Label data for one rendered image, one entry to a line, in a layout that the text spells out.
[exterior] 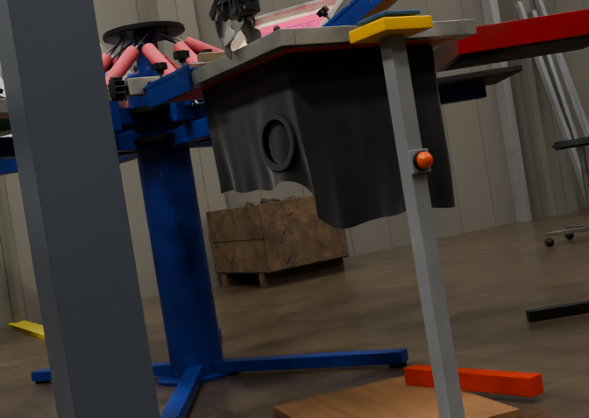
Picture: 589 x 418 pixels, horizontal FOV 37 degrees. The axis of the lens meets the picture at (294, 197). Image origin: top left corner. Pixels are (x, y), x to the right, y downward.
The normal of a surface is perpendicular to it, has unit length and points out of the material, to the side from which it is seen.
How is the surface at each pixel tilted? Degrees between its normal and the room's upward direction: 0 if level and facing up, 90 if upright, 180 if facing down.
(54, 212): 90
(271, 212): 90
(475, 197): 90
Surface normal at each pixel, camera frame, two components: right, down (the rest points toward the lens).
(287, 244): 0.50, -0.07
